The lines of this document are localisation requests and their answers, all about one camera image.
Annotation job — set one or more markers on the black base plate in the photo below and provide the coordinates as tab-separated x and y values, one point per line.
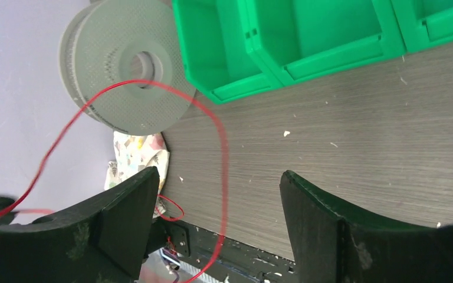
237	262

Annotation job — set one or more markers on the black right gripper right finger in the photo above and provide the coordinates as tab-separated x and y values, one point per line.
334	240

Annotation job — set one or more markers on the white patterned cloth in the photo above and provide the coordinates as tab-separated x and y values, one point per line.
135	153

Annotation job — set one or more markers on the green bin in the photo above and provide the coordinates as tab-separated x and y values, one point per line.
218	56
424	24
302	40

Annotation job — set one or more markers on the green right bin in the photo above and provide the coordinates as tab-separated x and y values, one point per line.
424	24

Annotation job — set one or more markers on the green middle bin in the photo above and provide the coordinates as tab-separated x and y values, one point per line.
302	40

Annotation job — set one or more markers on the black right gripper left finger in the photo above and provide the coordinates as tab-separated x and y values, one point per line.
105	238

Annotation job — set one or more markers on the green left bin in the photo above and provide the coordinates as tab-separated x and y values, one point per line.
218	56

